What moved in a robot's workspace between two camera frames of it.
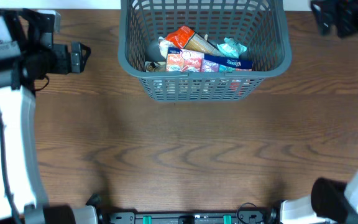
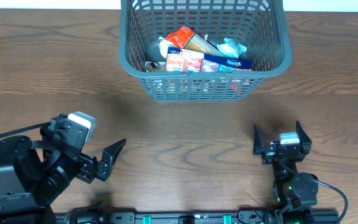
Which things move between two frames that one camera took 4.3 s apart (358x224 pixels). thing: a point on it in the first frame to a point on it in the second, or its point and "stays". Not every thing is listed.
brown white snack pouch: [155, 66] stays
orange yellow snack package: [186, 37] stays
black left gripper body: [42, 62] to [84, 165]
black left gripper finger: [79, 55] to [104, 165]
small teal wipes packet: [231, 48] stays
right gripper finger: [327, 14] to [258, 147]
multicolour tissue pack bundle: [182, 60] stays
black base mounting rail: [268, 216] stays
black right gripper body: [352, 22] to [268, 157]
